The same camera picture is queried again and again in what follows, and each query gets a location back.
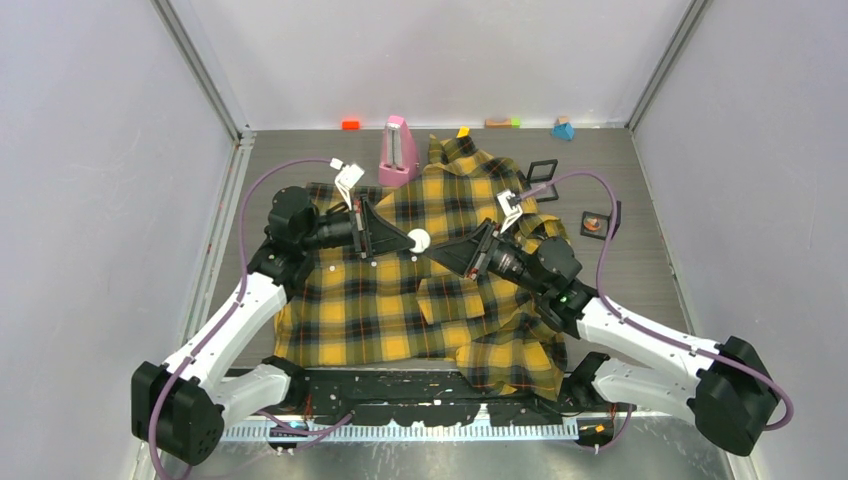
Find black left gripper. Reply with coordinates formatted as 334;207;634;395
299;195;415;259

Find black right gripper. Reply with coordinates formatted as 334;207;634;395
425;218;550;297

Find round white brooch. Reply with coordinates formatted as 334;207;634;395
407;228;431;254

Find yellow plaid flannel shirt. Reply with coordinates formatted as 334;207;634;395
274;136;567;400

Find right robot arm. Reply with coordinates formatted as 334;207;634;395
426;221;794;456

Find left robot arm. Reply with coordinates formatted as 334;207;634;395
131;187;431;467

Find pink metronome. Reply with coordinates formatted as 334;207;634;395
378;115;419;188

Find black display box far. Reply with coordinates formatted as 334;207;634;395
526;159;559;203

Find black display box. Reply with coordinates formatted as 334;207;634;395
580;200;622;240
526;159;559;203

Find black display box near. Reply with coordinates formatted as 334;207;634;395
580;200;622;240

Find tan and green blocks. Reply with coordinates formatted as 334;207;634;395
484;117;521;129

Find blue triangle block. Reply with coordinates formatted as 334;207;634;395
551;116;575;141

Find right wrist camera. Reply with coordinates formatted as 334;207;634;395
496;190;524;234

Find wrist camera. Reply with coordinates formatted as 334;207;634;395
330;158;365;210
496;190;524;234

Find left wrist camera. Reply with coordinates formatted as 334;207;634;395
330;158;365;210

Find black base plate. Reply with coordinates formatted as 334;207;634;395
265;369;626;427

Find aluminium frame rail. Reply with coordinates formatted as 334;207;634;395
140;370;743;444

